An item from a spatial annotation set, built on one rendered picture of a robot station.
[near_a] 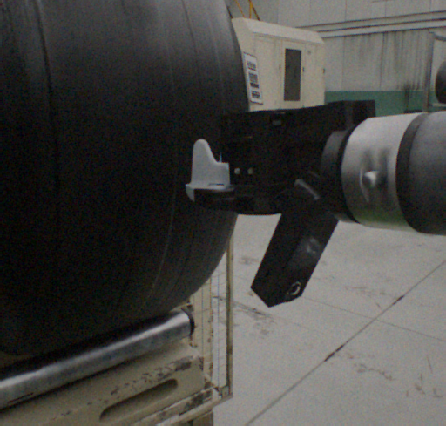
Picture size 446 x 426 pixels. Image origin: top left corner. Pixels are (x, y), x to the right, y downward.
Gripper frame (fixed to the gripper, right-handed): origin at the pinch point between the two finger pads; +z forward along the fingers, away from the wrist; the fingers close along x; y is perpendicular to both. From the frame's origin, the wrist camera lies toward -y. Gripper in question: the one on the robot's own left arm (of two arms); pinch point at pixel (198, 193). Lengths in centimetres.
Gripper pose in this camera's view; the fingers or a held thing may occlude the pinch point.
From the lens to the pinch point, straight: 48.7
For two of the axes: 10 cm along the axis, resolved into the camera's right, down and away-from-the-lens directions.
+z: -6.3, -0.5, 7.7
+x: -7.7, 1.4, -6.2
